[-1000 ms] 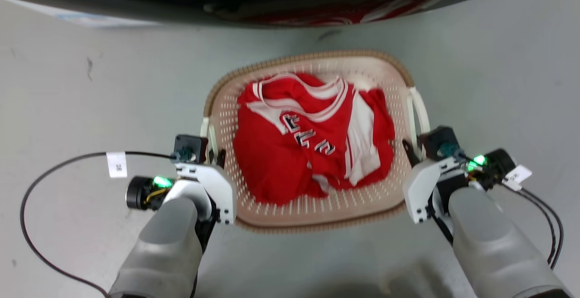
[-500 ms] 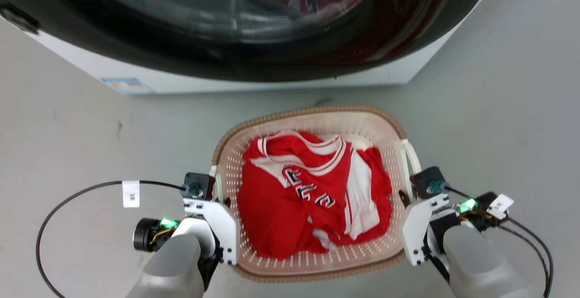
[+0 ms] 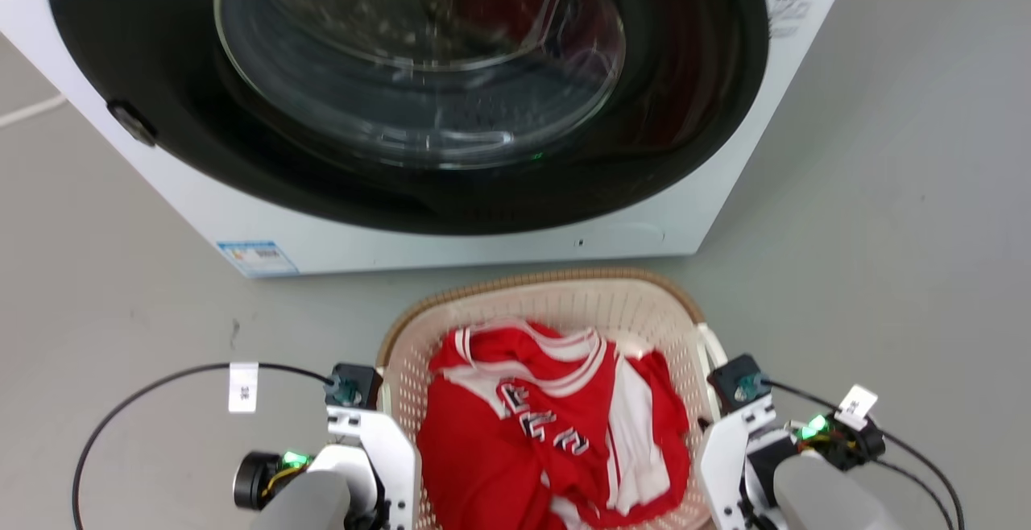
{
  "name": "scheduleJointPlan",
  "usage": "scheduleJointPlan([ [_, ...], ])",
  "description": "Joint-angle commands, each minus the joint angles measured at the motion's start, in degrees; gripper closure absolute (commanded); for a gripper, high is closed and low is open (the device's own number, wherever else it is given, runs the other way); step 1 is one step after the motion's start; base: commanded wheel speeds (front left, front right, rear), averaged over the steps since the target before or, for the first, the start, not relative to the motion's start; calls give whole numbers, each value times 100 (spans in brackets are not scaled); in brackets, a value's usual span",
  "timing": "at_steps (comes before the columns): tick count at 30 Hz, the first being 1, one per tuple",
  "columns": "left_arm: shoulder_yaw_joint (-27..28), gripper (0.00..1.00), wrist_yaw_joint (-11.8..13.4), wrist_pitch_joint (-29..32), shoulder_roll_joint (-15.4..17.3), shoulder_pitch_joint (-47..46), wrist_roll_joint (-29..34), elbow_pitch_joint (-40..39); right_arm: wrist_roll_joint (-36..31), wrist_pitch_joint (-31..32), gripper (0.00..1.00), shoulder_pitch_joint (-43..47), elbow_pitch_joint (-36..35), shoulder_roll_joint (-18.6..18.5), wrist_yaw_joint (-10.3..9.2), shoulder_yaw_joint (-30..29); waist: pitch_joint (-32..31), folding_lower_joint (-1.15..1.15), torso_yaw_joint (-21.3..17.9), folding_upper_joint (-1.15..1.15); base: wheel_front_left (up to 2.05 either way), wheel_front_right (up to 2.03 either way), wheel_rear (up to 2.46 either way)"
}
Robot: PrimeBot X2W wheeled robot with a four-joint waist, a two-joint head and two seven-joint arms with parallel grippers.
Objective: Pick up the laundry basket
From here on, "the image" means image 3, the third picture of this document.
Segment red and white jersey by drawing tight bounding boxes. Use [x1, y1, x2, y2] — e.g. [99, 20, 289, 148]
[416, 318, 693, 530]

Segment white cable tag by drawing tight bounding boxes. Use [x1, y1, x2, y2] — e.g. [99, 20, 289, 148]
[228, 362, 259, 414]
[834, 384, 879, 432]

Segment white washing machine body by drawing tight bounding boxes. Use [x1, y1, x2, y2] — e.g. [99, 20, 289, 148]
[0, 0, 863, 279]

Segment black door latch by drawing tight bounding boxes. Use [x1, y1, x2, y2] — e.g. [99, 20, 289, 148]
[107, 100, 159, 147]

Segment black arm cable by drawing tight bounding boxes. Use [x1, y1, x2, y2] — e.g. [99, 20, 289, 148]
[765, 379, 966, 530]
[72, 362, 333, 530]

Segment blue energy label sticker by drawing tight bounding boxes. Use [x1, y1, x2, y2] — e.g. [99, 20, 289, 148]
[215, 240, 300, 278]

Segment black round washer door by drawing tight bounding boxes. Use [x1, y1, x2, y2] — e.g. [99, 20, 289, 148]
[44, 0, 770, 237]

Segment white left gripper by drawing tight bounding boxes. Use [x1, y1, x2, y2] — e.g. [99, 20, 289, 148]
[325, 406, 420, 530]

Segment white left cable tag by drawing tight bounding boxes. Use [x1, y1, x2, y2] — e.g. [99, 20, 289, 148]
[228, 362, 259, 414]

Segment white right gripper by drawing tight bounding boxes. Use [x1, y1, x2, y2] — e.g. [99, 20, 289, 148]
[698, 395, 780, 530]

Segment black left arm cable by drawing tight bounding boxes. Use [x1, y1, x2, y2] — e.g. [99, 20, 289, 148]
[72, 362, 333, 530]

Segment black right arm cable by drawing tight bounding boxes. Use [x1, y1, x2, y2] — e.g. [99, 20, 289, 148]
[765, 379, 966, 530]

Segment beige plastic laundry basket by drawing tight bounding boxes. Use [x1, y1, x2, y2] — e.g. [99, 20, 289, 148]
[375, 267, 731, 530]

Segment white right cable tag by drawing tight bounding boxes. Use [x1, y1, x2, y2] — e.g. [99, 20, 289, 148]
[834, 384, 879, 432]

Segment grey printed info label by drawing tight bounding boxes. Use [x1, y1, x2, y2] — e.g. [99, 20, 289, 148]
[768, 0, 813, 40]

